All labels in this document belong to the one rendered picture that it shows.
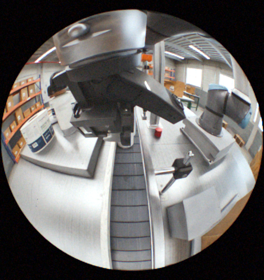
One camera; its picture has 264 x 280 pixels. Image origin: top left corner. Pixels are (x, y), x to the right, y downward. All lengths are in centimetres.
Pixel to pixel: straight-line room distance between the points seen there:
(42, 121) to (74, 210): 38
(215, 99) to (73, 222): 65
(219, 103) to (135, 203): 45
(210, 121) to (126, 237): 49
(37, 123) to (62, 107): 15
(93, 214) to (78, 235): 10
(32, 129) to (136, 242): 50
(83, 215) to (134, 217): 15
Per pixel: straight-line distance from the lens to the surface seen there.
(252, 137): 542
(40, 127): 46
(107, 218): 17
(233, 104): 42
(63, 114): 40
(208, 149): 42
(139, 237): 21
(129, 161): 25
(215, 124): 47
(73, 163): 29
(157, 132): 42
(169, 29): 15
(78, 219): 29
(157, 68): 44
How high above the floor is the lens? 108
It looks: 39 degrees down
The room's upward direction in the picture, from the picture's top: straight up
